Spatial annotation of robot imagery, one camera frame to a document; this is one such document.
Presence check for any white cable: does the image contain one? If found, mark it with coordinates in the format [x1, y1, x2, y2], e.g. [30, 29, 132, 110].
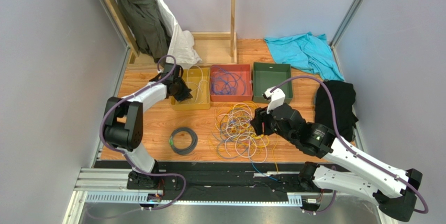
[183, 64, 210, 105]
[214, 102, 269, 163]

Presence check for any blue cable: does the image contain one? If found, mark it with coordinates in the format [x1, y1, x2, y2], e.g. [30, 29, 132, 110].
[210, 66, 249, 97]

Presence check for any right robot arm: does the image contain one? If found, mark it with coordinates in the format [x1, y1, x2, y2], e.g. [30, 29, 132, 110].
[250, 104, 422, 222]

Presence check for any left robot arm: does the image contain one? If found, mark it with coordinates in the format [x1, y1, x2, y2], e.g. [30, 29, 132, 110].
[99, 63, 192, 176]

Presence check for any yellow plastic bin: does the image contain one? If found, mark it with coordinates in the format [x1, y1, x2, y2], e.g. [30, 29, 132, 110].
[170, 66, 210, 110]

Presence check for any white cloth hanging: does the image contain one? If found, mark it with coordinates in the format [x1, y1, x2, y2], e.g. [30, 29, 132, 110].
[155, 0, 202, 69]

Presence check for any olive green cloth hanging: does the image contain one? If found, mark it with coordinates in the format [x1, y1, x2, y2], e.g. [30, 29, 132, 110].
[116, 0, 171, 63]

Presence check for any green plastic bin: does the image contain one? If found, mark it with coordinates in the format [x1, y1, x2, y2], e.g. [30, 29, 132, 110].
[252, 62, 292, 103]

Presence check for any red plastic bin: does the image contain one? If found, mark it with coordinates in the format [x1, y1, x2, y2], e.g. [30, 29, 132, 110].
[210, 64, 253, 102]

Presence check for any black cloth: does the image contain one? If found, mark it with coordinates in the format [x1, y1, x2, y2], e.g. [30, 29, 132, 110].
[314, 80, 358, 142]

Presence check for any cyan cloth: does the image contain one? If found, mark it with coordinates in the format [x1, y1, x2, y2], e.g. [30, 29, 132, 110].
[264, 32, 345, 81]

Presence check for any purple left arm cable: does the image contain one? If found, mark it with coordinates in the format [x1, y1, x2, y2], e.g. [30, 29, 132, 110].
[99, 54, 187, 212]

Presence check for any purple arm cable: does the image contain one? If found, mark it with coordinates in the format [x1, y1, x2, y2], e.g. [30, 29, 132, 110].
[99, 54, 187, 212]
[270, 74, 429, 215]

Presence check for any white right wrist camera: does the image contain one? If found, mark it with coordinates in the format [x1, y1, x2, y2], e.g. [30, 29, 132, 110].
[263, 87, 286, 114]

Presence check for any wooden frame stand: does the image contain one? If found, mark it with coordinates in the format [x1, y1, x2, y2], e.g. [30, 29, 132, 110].
[102, 0, 239, 70]

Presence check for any yellow cable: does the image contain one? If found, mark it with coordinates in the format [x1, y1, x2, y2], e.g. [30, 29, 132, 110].
[207, 100, 280, 174]

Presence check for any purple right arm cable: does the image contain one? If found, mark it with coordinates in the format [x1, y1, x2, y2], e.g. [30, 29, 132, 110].
[270, 74, 429, 215]

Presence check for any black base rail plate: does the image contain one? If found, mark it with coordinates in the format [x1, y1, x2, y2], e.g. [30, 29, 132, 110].
[126, 161, 333, 204]

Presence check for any grey coiled cable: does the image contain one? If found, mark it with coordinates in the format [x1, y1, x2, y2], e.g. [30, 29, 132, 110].
[169, 127, 198, 156]

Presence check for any aluminium frame rail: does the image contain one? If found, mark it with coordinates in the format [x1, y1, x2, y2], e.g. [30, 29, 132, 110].
[62, 167, 398, 224]

